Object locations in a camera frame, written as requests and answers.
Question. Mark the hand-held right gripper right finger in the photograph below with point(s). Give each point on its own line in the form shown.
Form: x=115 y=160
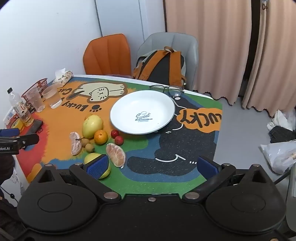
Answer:
x=207 y=166

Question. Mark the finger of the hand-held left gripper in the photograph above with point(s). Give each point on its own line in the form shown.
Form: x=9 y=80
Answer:
x=25 y=140
x=9 y=132

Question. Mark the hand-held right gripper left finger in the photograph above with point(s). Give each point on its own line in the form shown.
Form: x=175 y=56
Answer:
x=96 y=165

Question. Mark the yellow pear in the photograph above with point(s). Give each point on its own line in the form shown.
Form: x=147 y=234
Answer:
x=91 y=158

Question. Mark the brown longan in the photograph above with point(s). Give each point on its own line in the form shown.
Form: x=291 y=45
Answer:
x=86 y=141
x=89 y=147

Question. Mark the peeled mandarin half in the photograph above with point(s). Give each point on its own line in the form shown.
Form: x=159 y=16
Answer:
x=116 y=155

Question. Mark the whole orange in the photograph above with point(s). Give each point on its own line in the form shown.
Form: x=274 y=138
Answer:
x=100 y=137

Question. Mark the peeled pomelo segment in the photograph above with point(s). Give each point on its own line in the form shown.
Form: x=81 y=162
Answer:
x=75 y=143

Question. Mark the small red fruit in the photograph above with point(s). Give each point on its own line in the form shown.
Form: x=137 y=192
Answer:
x=119 y=140
x=114 y=133

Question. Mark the large yellow mango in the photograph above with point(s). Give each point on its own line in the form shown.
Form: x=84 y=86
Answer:
x=92 y=126

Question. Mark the white round plate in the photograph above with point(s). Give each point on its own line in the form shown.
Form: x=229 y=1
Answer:
x=143 y=104

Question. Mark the person's left forearm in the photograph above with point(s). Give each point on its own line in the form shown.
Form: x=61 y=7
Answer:
x=7 y=166

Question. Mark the yellow tape roll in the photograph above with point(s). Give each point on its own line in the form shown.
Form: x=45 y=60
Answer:
x=17 y=124

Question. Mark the black phone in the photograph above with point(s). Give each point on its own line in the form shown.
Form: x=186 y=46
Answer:
x=34 y=126

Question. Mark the clear drink bottle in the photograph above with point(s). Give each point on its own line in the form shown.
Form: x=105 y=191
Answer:
x=17 y=104

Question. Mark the colourful cat printed mat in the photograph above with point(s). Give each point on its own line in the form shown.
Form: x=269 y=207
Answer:
x=57 y=125

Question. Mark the clear plastic cup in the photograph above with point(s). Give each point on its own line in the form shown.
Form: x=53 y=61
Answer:
x=35 y=99

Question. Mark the frosted ribbed cup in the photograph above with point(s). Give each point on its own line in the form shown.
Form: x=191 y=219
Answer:
x=52 y=97

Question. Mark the red mesh basket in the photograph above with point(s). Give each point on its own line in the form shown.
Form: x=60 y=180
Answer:
x=38 y=84

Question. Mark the patterned tissue box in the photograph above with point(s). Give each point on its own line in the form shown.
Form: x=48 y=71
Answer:
x=63 y=77

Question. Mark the large white plastic bag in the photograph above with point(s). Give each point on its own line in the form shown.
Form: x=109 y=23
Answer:
x=279 y=155

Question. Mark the eyeglasses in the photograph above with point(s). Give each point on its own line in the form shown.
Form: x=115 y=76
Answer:
x=177 y=91

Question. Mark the dark cloth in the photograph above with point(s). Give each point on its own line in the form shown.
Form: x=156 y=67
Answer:
x=282 y=134

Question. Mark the grey rounded object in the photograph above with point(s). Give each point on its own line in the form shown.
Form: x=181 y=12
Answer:
x=291 y=187

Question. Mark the small white plastic bag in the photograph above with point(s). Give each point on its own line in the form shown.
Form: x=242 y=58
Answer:
x=281 y=119

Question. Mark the orange and black backpack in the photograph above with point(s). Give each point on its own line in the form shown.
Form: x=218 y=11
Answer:
x=161 y=67

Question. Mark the orange chair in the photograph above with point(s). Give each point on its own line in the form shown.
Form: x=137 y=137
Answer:
x=106 y=55

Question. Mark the pink curtain panel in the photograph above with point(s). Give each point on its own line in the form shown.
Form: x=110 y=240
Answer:
x=277 y=58
x=208 y=46

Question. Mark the grey chair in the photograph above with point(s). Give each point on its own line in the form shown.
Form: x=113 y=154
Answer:
x=182 y=44

